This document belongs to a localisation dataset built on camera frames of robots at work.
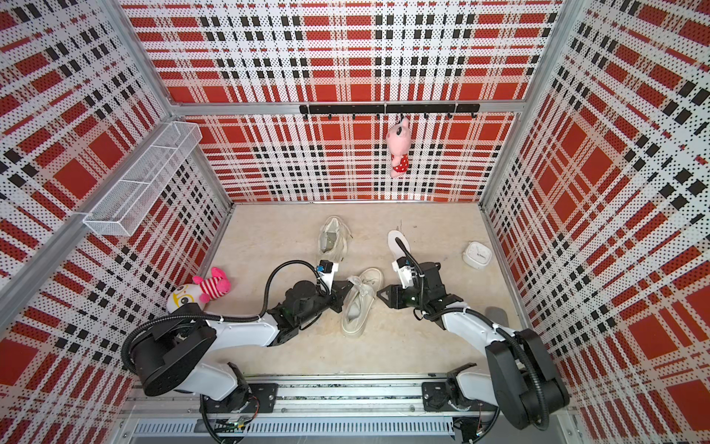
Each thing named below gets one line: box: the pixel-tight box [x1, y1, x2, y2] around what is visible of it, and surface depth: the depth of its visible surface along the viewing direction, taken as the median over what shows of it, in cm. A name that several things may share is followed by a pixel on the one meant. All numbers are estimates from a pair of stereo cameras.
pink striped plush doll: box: [166, 267, 232, 314], surface depth 90 cm
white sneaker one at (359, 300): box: [341, 267, 384, 337], surface depth 86 cm
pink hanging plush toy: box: [385, 116, 412, 179], surface depth 94 cm
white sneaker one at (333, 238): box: [318, 214, 354, 262], surface depth 106 cm
